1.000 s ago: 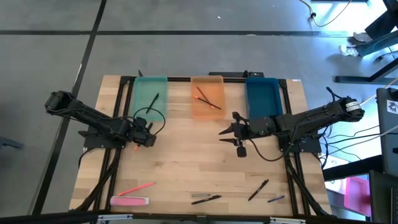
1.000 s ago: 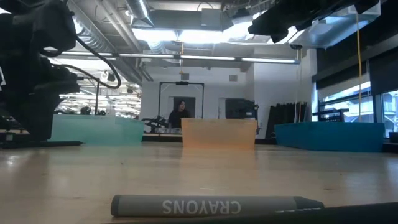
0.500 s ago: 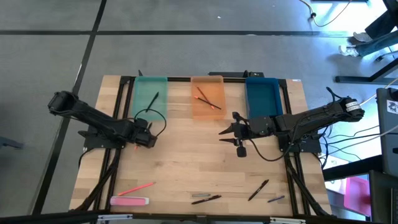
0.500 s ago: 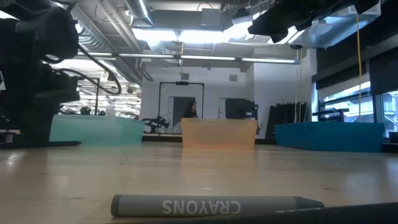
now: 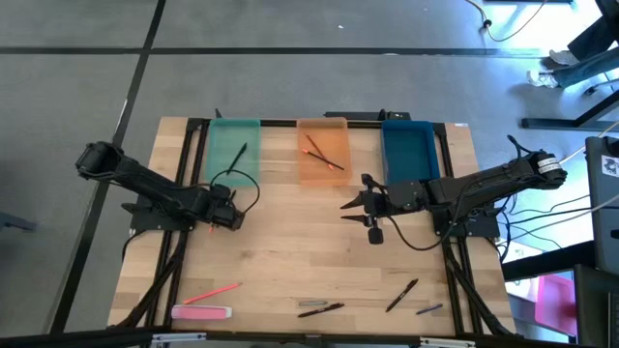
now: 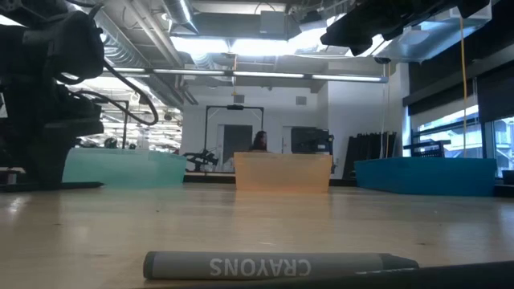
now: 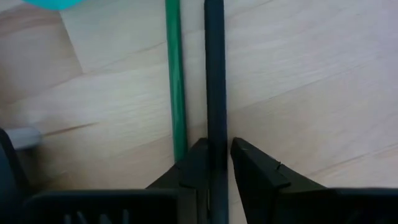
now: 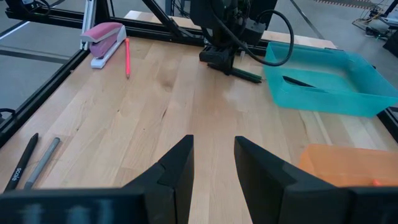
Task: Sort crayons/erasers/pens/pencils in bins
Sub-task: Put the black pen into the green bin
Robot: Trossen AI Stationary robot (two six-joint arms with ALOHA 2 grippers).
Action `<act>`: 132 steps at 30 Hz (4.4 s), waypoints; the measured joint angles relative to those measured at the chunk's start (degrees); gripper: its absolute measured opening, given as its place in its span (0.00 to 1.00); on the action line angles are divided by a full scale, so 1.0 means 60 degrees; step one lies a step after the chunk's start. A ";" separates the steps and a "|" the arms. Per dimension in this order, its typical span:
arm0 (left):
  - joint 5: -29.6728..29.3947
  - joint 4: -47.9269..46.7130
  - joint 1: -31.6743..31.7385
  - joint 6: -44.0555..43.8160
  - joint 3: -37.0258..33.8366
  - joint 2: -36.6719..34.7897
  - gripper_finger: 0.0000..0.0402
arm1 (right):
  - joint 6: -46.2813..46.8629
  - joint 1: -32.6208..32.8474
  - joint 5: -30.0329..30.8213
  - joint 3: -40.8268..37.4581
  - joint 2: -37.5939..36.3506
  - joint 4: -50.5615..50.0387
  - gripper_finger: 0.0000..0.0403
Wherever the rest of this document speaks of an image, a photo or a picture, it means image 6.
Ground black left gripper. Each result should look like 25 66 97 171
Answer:
0 79 105 186

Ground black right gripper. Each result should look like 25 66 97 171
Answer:
320 0 491 57

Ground grey crayon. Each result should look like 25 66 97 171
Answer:
142 250 420 281

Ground translucent teal plastic bin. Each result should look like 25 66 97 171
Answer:
62 148 188 189

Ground long ceiling light bar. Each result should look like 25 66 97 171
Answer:
59 66 390 84

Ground black equipment rack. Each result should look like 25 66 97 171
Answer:
290 126 335 156

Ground black folded panels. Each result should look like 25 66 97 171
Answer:
344 131 398 180

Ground person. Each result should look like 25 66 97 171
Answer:
248 130 269 153

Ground blue plastic bin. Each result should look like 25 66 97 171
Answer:
353 157 498 197

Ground translucent orange plastic bin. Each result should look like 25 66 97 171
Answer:
233 151 333 193

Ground black gantry frame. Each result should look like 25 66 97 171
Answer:
203 104 265 153
119 99 131 149

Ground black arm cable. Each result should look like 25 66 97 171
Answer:
66 59 161 126

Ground yellow hanging cable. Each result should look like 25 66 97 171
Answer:
459 18 469 158

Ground black wire rack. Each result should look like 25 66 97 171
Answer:
402 139 451 158

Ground silver round air duct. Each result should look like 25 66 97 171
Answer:
160 0 200 35

